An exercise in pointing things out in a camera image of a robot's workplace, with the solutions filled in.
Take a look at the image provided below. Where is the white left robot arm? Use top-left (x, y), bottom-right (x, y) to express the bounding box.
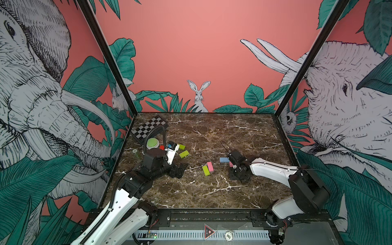
top-left (72, 126), bottom-right (187, 245)

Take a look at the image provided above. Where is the green dome push button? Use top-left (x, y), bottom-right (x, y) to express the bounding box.
top-left (147, 137), bottom-right (160, 149)

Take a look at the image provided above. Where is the black right corner post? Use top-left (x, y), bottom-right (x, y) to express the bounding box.
top-left (274, 0), bottom-right (350, 117)

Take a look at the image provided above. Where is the folded black chess board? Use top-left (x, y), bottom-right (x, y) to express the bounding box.
top-left (131, 116), bottom-right (168, 144)

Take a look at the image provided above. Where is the black corner post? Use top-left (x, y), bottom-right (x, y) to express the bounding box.
top-left (77, 0), bottom-right (138, 117)
top-left (274, 0), bottom-right (350, 117)

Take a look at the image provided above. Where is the red triangle warning sticker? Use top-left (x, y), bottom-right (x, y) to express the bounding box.
top-left (204, 224), bottom-right (216, 239)

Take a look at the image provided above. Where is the black front rail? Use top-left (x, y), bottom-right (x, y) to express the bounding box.
top-left (153, 208), bottom-right (332, 228)

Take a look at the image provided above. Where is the black left corner post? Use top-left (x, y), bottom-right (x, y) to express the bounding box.
top-left (77, 0), bottom-right (138, 117)

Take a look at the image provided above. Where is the white slotted cable duct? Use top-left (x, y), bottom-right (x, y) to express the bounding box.
top-left (135, 230), bottom-right (270, 242)

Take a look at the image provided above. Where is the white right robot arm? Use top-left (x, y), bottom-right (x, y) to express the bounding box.
top-left (228, 150), bottom-right (330, 227)

